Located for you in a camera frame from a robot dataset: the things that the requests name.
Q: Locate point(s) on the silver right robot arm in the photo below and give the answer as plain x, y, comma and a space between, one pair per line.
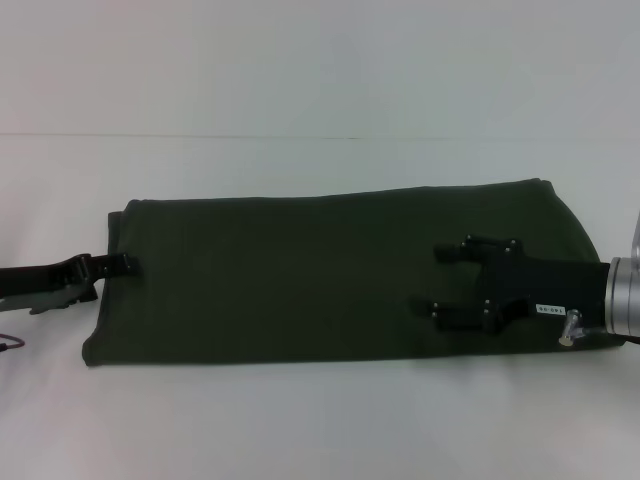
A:
625, 295

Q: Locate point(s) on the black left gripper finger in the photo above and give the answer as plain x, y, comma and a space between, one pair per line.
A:
60, 272
50, 300

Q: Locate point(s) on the dark green shirt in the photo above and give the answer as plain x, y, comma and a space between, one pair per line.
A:
300, 280

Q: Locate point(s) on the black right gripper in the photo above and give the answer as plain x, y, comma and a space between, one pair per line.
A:
540, 290

